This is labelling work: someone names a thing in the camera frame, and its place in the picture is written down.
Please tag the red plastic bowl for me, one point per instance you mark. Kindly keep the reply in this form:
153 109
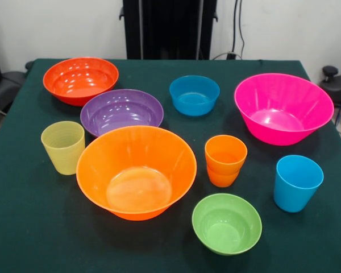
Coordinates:
79 79

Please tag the large pink plastic bowl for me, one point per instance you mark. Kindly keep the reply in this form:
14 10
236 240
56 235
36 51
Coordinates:
281 113

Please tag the purple plastic bowl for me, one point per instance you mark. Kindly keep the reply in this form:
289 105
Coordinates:
120 113

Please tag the small green plastic bowl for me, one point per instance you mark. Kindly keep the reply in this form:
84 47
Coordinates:
226 227

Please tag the orange plastic cup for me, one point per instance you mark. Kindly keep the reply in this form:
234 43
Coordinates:
223 180
226 156

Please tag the small blue plastic bowl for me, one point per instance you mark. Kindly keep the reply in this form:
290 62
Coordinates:
194 96

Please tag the blue plastic cup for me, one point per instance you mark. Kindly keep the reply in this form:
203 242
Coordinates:
297 190

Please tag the black office chair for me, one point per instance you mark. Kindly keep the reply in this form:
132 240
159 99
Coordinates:
338 85
5 85

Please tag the dark green table cloth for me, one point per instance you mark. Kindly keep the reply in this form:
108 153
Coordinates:
31 213

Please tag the large orange plastic bowl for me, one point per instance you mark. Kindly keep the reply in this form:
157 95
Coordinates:
136 176

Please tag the pale yellow-green plastic cup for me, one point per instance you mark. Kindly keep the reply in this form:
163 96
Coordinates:
63 153

